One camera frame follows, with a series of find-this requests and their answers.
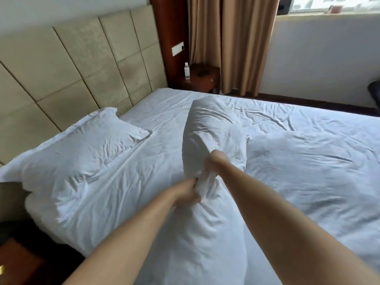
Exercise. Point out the person's left hand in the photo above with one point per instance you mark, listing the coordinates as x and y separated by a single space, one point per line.
187 192

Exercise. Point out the person's right hand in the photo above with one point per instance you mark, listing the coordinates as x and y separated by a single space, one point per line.
216 161

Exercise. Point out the white duvet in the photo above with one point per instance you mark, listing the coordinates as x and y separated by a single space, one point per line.
213 124

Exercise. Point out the white bed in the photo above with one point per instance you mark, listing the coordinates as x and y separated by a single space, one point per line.
166 109

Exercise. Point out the person's left forearm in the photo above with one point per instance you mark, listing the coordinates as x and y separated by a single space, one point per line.
124 243

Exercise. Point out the person's right forearm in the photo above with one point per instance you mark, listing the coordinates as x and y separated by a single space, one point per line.
291 228

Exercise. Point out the wooden nightstand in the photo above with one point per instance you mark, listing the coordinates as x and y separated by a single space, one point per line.
17 261
205 80

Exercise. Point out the clear water bottle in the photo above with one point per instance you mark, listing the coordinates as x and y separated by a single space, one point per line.
186 71

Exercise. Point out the white pillow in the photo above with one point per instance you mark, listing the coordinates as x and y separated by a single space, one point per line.
77 148

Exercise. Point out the beige curtain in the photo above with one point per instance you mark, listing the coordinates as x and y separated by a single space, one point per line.
237 41

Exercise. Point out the black tissue box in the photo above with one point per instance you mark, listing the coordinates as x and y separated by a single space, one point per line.
285 6

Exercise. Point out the black office chair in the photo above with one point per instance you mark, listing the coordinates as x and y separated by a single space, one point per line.
374 93

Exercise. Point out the beige padded headboard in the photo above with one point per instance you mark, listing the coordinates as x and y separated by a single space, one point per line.
74 62

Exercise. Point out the window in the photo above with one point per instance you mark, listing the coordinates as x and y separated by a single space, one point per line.
335 2

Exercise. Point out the white wall socket panel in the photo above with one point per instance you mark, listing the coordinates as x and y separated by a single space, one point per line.
177 48

